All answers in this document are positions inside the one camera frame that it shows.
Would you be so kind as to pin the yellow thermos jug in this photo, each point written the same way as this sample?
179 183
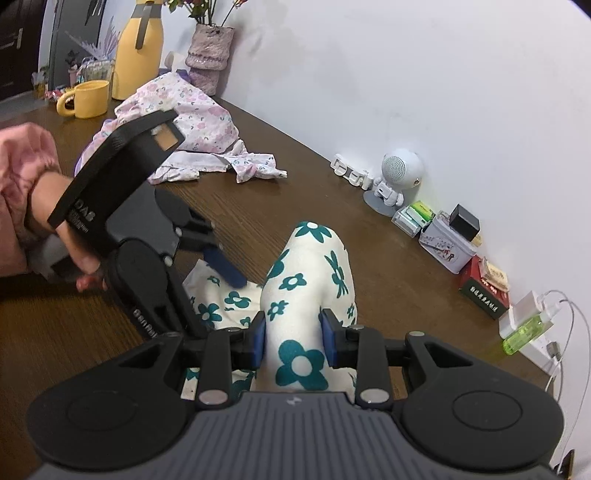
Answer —
138 55

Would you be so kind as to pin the small beige cardboard box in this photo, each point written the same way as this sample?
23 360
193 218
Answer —
494 274

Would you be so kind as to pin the dark door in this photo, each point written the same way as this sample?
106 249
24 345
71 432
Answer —
18 46

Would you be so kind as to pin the white robot-shaped speaker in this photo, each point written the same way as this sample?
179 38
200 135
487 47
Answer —
399 168

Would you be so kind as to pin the small potted plant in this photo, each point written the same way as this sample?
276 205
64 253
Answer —
73 76

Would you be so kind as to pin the yellow mug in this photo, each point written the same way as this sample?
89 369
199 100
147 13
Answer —
92 99

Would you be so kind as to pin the purple knitted vase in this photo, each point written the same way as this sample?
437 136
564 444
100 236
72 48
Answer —
210 50

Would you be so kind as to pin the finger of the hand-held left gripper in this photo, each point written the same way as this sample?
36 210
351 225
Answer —
226 270
189 309

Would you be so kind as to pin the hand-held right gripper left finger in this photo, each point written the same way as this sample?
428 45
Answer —
259 339

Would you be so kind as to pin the person's left hand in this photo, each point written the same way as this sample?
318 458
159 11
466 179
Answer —
85 261

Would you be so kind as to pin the green battery pack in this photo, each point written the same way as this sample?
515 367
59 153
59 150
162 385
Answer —
418 212

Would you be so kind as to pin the grey cabinet with plant print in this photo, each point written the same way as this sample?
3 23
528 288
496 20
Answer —
69 27

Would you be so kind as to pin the purple floral garment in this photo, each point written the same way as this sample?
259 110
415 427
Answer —
198 115

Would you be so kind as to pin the green liquid bottle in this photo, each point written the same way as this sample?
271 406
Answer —
524 337

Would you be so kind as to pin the glass jar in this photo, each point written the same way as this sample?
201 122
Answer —
94 71

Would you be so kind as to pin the person's left forearm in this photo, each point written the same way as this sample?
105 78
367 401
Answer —
23 152

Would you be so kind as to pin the cream teal-flowered garment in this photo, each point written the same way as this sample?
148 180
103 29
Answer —
304 286

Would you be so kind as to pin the white printed tin box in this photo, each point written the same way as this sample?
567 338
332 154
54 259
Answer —
445 251

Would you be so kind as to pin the red box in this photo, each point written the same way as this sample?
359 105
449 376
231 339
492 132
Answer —
475 281

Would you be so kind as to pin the small black box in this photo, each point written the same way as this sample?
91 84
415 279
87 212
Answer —
464 221

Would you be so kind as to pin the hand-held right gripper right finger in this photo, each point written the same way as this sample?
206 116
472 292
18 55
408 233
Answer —
328 339

